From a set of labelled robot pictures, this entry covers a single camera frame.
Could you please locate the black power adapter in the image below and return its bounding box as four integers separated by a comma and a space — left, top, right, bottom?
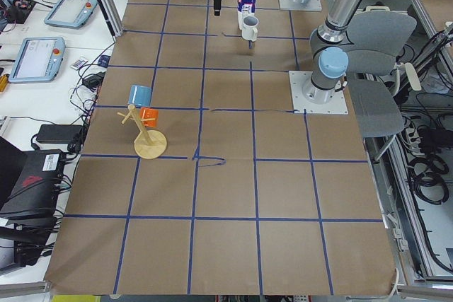
36, 124, 82, 144

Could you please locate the small remote control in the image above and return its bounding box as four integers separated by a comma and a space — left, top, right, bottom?
70, 56, 88, 71

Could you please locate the lower teach pendant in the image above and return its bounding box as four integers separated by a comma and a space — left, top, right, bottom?
8, 37, 66, 83

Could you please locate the wooden mug tree stand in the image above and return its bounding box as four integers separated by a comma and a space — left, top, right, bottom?
117, 104, 167, 159

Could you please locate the upper teach pendant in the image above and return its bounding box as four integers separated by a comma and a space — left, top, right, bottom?
44, 0, 98, 29

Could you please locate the teach pendant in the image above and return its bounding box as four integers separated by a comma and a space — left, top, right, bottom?
44, 0, 98, 29
8, 37, 66, 83

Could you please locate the grey office chair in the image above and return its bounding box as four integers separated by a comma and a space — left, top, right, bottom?
342, 5, 424, 161

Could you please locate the white grey mug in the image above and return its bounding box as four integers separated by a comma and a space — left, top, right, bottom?
241, 16, 259, 42

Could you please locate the blue white milk carton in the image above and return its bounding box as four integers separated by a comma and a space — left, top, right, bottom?
237, 0, 256, 30

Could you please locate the blue mug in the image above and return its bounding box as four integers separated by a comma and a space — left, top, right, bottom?
128, 84, 151, 107

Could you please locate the orange mug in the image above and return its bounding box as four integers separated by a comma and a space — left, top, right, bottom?
139, 107, 159, 128

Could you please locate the black computer case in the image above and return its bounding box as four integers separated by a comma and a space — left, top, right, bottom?
1, 138, 64, 221

